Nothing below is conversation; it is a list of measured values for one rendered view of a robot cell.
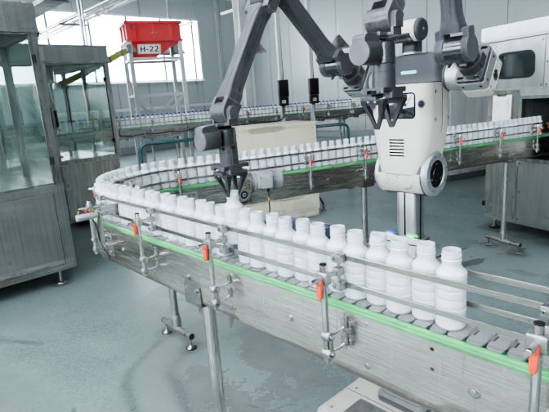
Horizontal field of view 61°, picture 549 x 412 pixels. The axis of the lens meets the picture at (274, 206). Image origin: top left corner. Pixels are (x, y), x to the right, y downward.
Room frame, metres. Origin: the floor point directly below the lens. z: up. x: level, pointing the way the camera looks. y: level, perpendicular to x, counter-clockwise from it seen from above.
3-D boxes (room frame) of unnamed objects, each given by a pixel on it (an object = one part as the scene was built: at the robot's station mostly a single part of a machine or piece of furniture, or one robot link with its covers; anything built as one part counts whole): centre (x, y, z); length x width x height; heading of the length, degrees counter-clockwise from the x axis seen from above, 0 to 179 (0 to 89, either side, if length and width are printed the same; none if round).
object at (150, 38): (8.11, 1.82, 1.40); 0.92 x 0.72 x 2.80; 114
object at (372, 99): (1.17, -0.27, 1.43); 0.07 x 0.07 x 0.09; 42
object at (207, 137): (1.38, 0.16, 1.41); 0.12 x 0.09 x 0.12; 132
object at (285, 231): (1.23, -0.03, 1.08); 0.06 x 0.06 x 0.17
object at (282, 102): (7.63, -0.26, 1.55); 0.17 x 0.15 x 0.42; 114
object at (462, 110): (7.68, -3.08, 0.96); 0.82 x 0.50 x 1.91; 114
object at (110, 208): (1.97, 0.75, 0.96); 0.23 x 0.10 x 0.27; 132
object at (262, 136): (5.85, 0.04, 0.59); 1.10 x 0.62 x 1.18; 114
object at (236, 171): (1.42, 0.12, 1.25); 0.07 x 0.07 x 0.09; 42
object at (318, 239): (1.14, -0.10, 1.08); 0.06 x 0.06 x 0.17
